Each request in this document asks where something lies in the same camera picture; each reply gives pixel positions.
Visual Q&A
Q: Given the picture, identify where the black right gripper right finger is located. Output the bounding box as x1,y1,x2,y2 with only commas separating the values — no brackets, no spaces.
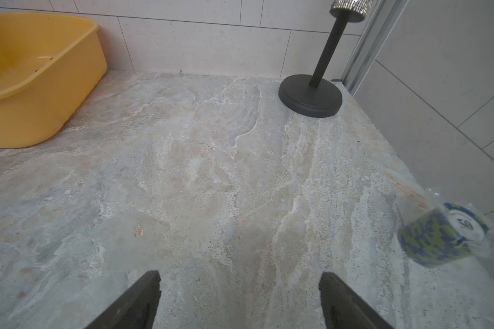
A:
318,272,393,329

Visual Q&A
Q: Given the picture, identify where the black stand crystal tube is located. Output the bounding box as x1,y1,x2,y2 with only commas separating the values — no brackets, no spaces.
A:
278,0,372,118

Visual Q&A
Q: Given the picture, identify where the wrapped poker chip stack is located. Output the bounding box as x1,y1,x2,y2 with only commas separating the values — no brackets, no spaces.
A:
397,203,490,268

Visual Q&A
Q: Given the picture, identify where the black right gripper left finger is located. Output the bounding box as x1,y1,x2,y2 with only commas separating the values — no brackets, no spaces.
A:
86,270,161,329

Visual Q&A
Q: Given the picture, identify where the yellow plastic storage box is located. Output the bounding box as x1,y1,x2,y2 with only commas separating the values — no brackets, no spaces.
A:
0,12,107,149

